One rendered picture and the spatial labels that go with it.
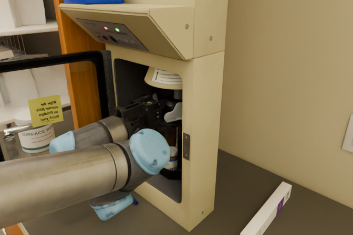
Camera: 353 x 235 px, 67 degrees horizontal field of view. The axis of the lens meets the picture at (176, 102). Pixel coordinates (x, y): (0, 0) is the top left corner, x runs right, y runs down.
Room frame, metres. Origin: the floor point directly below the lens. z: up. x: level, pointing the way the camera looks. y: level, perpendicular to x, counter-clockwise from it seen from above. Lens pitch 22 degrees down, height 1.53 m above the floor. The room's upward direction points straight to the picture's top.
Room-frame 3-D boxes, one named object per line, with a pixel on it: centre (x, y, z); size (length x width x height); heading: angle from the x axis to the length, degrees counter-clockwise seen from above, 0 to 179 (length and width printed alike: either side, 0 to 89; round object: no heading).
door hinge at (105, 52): (0.74, 0.19, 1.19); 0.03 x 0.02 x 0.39; 47
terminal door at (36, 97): (0.64, 0.33, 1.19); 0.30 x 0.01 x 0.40; 127
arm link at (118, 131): (0.55, 0.15, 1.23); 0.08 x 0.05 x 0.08; 47
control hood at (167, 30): (0.60, 0.12, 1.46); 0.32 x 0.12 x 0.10; 47
